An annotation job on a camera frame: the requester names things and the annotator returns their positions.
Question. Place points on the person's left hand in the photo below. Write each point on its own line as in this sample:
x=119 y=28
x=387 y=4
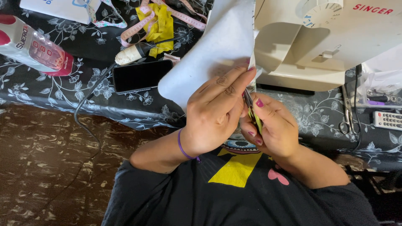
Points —
x=210 y=116

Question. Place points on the person's right hand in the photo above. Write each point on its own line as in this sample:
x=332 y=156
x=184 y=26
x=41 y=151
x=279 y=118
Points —
x=278 y=128

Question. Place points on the green thread snips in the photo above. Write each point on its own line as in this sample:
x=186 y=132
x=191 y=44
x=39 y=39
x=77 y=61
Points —
x=255 y=117

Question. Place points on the white fabric piece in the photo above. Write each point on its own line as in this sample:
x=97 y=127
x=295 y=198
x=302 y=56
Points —
x=213 y=40

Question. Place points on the purple wrist band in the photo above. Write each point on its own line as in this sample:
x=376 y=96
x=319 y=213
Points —
x=182 y=147

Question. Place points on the small pink fabric scrap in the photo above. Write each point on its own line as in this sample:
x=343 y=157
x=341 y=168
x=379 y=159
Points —
x=172 y=58

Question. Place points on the silver scissors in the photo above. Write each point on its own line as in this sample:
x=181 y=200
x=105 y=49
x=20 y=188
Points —
x=348 y=110

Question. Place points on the person's black printed shirt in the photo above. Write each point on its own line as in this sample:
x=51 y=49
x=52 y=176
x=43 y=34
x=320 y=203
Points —
x=238 y=194

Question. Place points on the black smartphone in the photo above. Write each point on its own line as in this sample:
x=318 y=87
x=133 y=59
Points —
x=141 y=76

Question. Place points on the yellow cloth scrap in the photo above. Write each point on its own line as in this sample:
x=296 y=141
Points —
x=163 y=26

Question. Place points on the cream sewing machine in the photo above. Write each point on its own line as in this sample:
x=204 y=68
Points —
x=329 y=40

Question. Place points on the white remote control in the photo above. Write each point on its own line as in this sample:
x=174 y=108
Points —
x=389 y=120

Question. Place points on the clear plastic accessory box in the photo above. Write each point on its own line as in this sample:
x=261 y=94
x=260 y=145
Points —
x=381 y=81

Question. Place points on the pink measuring tape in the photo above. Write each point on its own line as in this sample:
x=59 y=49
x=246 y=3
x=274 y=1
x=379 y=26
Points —
x=138 y=26

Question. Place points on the black floral tablecloth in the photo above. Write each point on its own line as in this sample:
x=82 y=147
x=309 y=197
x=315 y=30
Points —
x=94 y=88

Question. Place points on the floral patterned ribbon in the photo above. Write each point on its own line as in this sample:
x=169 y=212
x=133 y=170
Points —
x=108 y=20

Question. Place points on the clear red-label drink bottle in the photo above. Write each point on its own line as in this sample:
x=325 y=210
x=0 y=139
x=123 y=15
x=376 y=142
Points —
x=34 y=47

